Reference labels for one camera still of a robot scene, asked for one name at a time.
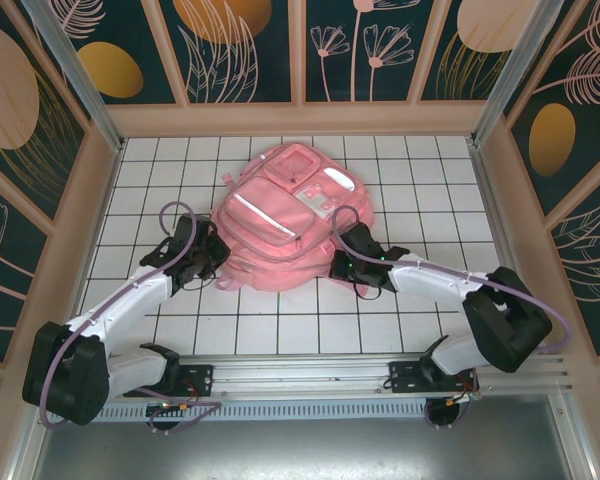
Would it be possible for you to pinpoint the perforated metal cable tray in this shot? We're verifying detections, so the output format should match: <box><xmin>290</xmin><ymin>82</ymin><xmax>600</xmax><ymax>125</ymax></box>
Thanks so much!
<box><xmin>48</xmin><ymin>402</ymin><xmax>434</xmax><ymax>422</ymax></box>

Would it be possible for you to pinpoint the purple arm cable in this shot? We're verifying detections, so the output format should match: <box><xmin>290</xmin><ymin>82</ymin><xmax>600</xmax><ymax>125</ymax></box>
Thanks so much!
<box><xmin>328</xmin><ymin>205</ymin><xmax>574</xmax><ymax>432</ymax></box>
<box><xmin>38</xmin><ymin>200</ymin><xmax>224</xmax><ymax>436</ymax></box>

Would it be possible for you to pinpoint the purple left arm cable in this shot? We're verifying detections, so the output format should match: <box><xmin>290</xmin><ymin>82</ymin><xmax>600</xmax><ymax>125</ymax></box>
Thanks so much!
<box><xmin>38</xmin><ymin>200</ymin><xmax>224</xmax><ymax>436</ymax></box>

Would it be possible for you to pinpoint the aluminium mounting rail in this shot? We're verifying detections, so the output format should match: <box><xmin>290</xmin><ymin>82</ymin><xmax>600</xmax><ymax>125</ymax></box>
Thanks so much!
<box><xmin>27</xmin><ymin>353</ymin><xmax>574</xmax><ymax>402</ymax></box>

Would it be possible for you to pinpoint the grey metal shelf sheet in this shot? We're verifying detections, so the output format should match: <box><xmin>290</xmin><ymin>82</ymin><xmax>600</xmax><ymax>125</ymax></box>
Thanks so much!
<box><xmin>9</xmin><ymin>392</ymin><xmax>594</xmax><ymax>480</ymax></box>

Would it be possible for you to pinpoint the pink student backpack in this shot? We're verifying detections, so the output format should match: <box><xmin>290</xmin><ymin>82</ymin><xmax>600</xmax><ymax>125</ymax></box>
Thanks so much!
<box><xmin>208</xmin><ymin>141</ymin><xmax>377</xmax><ymax>295</ymax></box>

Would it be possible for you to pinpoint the aluminium frame post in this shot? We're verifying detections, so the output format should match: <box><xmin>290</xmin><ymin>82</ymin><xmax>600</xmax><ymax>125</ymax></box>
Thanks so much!
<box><xmin>21</xmin><ymin>0</ymin><xmax>127</xmax><ymax>152</ymax></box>
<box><xmin>471</xmin><ymin>0</ymin><xmax>577</xmax><ymax>147</ymax></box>

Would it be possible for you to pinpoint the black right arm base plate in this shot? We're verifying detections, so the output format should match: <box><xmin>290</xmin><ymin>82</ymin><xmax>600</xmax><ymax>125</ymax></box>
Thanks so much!
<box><xmin>388</xmin><ymin>359</ymin><xmax>480</xmax><ymax>395</ymax></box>

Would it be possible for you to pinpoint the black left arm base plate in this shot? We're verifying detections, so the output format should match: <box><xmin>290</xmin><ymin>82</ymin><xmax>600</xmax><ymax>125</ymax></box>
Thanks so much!
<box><xmin>123</xmin><ymin>363</ymin><xmax>216</xmax><ymax>398</ymax></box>

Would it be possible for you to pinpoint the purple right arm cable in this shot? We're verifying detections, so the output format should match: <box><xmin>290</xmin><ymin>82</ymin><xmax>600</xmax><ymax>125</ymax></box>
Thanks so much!
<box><xmin>328</xmin><ymin>205</ymin><xmax>574</xmax><ymax>432</ymax></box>

